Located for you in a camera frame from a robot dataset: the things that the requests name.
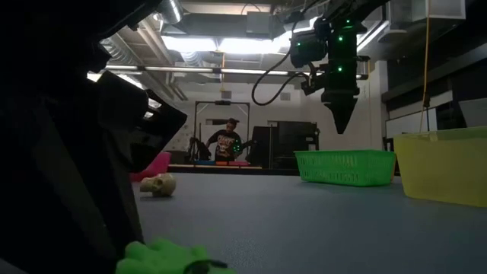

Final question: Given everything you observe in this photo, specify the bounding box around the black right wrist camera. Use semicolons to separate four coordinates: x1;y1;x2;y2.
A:
301;74;327;96

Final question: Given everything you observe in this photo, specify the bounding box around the silver ventilation duct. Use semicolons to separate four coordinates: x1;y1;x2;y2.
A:
154;0;184;24

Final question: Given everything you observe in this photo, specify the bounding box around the person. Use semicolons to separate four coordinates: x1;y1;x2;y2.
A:
205;117;244;163

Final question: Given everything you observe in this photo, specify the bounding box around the yellow hanging cable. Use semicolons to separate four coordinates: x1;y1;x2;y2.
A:
418;14;431;133

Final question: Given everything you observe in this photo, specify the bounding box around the green foam skeleton figure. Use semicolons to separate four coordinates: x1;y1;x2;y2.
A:
115;237;237;274

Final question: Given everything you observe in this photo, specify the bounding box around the cream plastic skull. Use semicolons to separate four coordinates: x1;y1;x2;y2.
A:
139;173;177;198

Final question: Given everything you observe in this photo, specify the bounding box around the grey ceiling box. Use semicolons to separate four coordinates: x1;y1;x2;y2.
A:
245;10;272;35

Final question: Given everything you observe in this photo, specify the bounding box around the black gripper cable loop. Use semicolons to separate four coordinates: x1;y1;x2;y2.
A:
251;51;313;107

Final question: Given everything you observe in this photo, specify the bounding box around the black equipment cabinet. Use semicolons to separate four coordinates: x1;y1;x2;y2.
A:
249;120;320;170

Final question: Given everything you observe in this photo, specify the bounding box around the green rectangular basket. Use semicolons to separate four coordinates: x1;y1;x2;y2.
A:
294;149;396;187

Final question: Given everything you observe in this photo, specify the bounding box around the pink round bowl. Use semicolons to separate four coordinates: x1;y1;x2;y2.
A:
129;151;172;183

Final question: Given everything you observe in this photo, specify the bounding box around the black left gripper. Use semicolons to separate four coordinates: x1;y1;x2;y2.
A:
14;70;188;274

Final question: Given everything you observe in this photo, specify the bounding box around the ceiling tube light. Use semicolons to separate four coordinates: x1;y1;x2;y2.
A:
104;65;369;81

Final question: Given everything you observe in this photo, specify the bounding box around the black gantry frame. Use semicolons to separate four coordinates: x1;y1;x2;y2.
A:
193;100;251;165

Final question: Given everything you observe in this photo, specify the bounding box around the blue-grey table mat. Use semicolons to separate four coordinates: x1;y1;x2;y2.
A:
131;170;487;274

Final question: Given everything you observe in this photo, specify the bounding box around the yellow rectangular bin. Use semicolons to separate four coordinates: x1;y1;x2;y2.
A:
393;126;487;209

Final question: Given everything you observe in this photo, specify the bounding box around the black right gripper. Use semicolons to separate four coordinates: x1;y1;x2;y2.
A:
291;17;370;135

